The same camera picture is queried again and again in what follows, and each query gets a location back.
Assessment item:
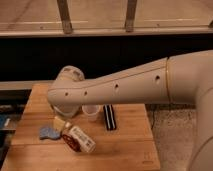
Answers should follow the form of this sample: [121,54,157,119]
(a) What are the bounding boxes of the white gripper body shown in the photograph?
[52,105,79,119]

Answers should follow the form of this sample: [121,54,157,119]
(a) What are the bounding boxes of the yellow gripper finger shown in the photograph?
[53,116,65,132]

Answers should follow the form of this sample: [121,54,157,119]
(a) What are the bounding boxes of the dark red pepper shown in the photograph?
[62,134,81,152]

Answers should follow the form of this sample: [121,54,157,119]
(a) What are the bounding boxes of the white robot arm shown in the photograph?
[47,50,213,171]

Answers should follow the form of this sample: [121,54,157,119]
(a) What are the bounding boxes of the blue sponge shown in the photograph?
[39,126,60,140]

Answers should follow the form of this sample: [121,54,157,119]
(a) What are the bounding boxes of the clear plastic cup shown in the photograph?
[82,105,100,122]

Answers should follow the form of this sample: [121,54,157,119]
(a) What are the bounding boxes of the black striped rectangular block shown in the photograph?
[103,105,117,131]

